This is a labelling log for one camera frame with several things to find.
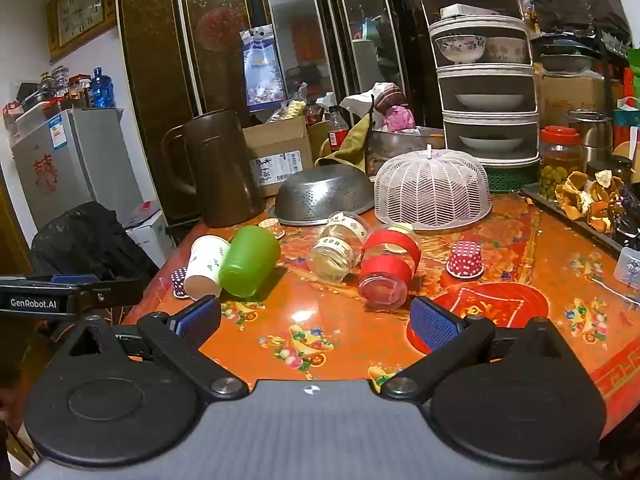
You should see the clear glass jar cream label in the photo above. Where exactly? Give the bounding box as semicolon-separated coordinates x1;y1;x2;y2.
307;211;369;283

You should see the white paper cup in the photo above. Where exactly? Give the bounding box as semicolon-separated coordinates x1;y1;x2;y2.
183;235;230;300

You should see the green plastic cup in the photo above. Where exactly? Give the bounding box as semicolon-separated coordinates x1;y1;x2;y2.
219;226;281;298

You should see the purple polka dot cupcake liner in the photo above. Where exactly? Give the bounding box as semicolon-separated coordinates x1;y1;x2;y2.
170;266;190;300

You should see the black bag on chair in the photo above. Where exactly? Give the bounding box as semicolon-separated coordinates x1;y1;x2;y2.
30;202;158;282

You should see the red polka dot cupcake liner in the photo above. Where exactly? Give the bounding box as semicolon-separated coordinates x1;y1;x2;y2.
446;240;484;280

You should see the red labelled glass jar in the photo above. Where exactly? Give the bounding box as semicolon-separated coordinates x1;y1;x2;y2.
358;223;421;309

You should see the silver refrigerator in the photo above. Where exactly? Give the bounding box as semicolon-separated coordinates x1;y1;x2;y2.
12;108;143;230

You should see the white mesh food cover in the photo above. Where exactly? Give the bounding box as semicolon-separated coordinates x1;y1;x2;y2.
374;148;491;231

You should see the brown plastic pitcher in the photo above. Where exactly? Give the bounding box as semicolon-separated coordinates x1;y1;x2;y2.
162;110;265;229

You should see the steel colander bowl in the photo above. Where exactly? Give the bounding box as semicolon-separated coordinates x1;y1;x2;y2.
269;164;374;226

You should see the tray of dried peels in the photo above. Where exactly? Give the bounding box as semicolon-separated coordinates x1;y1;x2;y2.
522;166;639;254

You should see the blue water bottle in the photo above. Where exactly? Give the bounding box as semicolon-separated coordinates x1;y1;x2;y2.
90;66;115;108

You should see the cardboard box with label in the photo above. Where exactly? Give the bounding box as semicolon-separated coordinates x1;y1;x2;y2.
243;116;314;197

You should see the red lid pickle jar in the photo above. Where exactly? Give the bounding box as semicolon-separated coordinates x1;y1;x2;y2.
538;126;584;200

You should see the cola bottle red label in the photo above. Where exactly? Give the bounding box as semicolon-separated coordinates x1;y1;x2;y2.
328;105;349;152

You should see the white tiered dish rack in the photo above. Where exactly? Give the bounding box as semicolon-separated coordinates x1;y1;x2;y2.
421;0;539;168

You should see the steel pot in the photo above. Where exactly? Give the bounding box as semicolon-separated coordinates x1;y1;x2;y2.
567;108;614;162

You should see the dark wooden cabinet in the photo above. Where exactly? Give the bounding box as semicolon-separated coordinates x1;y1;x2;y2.
116;0;442;226

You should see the wooden wall clock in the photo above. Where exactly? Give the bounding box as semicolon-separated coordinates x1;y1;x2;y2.
46;0;117;63

